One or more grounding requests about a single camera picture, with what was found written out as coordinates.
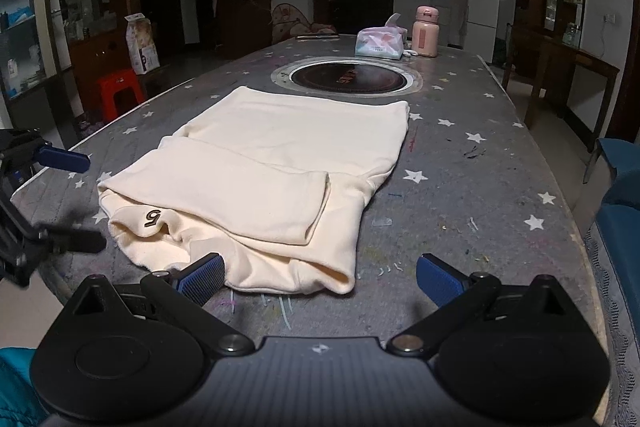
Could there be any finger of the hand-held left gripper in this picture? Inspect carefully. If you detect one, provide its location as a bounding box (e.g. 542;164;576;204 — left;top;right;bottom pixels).
45;227;108;255
37;146;92;174

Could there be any pink patterned folding chair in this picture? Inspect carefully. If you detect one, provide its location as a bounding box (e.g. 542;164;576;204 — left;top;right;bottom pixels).
271;3;337;45

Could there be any pink tissue pack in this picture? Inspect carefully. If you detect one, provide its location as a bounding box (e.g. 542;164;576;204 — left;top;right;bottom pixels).
354;13;408;59

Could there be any glass display cabinet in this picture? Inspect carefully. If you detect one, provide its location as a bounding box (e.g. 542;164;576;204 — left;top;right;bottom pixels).
0;0;61;128

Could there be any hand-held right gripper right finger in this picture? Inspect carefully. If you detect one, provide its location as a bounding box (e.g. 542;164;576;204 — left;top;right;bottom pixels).
386;254;583;355

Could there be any wooden shelf cabinet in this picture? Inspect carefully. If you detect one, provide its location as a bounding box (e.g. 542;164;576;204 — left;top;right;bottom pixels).
30;0;276;118

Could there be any pink insulated bottle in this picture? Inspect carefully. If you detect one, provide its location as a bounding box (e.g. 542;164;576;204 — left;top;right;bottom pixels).
411;5;440;58

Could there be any red plastic stool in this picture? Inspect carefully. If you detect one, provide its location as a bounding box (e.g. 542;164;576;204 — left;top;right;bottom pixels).
94;69;146;122

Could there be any printed carton box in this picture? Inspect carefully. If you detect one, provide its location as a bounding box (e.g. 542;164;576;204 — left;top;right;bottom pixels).
124;13;161;75

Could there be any round black induction cooker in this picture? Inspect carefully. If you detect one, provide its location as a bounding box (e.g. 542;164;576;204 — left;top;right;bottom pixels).
271;57;423;96

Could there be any cream sweatshirt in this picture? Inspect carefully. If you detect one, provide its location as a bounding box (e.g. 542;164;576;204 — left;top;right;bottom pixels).
97;86;411;295

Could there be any white refrigerator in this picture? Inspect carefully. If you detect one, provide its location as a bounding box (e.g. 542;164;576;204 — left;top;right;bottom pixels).
467;0;502;50

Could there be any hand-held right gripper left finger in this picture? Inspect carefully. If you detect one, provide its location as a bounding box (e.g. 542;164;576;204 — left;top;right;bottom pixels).
60;253;256;355

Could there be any wooden desk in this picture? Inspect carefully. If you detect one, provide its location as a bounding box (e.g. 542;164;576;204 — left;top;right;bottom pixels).
502;24;621;152

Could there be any grey star tablecloth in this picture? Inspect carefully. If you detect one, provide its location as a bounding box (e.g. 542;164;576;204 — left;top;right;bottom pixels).
10;34;611;427

